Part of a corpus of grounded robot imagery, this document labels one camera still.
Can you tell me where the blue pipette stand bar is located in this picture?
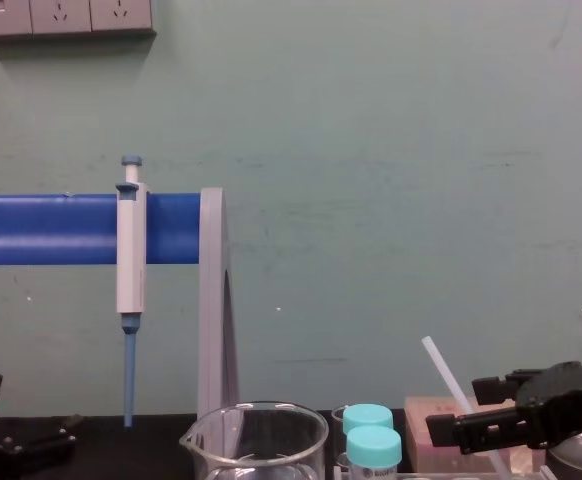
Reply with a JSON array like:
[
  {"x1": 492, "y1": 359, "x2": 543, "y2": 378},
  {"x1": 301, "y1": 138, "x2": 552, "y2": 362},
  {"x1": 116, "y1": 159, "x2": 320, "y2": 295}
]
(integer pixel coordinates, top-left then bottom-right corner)
[{"x1": 0, "y1": 193, "x2": 205, "y2": 267}]

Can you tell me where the translucent white stirring rod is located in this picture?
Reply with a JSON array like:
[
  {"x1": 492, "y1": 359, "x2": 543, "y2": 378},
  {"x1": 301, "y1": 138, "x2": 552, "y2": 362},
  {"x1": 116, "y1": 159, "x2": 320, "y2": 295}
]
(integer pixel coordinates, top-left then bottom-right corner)
[{"x1": 421, "y1": 336, "x2": 508, "y2": 475}]

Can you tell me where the vial with teal cap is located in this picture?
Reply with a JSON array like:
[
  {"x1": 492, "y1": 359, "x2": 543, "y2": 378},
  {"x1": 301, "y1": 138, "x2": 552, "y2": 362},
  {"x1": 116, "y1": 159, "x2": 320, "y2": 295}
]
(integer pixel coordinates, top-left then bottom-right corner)
[
  {"x1": 331, "y1": 403, "x2": 395, "y2": 437},
  {"x1": 345, "y1": 425, "x2": 403, "y2": 480}
]

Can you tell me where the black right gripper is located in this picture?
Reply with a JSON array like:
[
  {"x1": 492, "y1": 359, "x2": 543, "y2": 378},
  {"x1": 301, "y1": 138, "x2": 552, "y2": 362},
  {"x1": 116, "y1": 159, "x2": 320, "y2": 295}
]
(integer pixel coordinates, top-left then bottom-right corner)
[{"x1": 425, "y1": 360, "x2": 582, "y2": 456}]

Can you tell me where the grey wall socket panel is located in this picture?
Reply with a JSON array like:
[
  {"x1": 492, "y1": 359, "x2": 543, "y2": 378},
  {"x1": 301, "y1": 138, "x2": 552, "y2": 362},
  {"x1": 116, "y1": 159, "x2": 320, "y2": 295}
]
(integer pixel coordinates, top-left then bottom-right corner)
[{"x1": 0, "y1": 0, "x2": 157, "y2": 41}]

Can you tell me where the clear plastic vial rack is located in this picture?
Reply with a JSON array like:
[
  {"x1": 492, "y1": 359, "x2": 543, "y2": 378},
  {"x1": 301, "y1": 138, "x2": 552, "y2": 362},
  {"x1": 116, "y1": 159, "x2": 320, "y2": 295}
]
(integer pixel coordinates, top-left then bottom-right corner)
[{"x1": 333, "y1": 464, "x2": 555, "y2": 480}]

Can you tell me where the white pipette with blue tip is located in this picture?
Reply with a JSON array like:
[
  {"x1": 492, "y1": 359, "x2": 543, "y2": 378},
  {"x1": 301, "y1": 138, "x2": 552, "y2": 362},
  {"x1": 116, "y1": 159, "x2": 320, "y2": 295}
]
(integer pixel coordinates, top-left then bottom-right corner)
[{"x1": 115, "y1": 153, "x2": 149, "y2": 429}]

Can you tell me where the grey pipette stand upright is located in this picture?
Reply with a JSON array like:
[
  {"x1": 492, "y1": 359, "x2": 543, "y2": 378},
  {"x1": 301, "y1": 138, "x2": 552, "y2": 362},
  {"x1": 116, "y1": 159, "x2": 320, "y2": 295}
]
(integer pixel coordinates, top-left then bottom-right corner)
[{"x1": 197, "y1": 187, "x2": 241, "y2": 427}]

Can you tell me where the clear glass beaker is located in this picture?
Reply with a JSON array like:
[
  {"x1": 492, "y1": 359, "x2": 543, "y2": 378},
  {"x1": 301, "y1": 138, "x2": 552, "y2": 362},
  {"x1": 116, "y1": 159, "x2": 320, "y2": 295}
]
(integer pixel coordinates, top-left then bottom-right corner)
[{"x1": 178, "y1": 399, "x2": 330, "y2": 480}]

